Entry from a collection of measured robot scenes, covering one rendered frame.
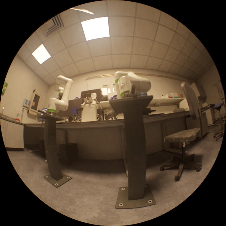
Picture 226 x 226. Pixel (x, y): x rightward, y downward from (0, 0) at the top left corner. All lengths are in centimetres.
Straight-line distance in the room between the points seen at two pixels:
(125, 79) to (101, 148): 144
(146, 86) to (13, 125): 263
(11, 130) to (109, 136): 252
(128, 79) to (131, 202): 97
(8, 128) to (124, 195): 244
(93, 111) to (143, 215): 112
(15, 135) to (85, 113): 207
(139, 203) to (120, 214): 16
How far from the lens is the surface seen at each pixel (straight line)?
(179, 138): 79
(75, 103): 141
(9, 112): 297
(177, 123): 235
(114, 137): 158
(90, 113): 88
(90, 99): 94
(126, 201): 74
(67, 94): 109
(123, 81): 56
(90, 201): 79
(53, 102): 98
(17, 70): 337
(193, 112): 72
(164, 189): 86
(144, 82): 61
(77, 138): 185
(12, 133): 237
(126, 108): 45
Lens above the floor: 62
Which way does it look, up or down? 16 degrees up
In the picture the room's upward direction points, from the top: 5 degrees counter-clockwise
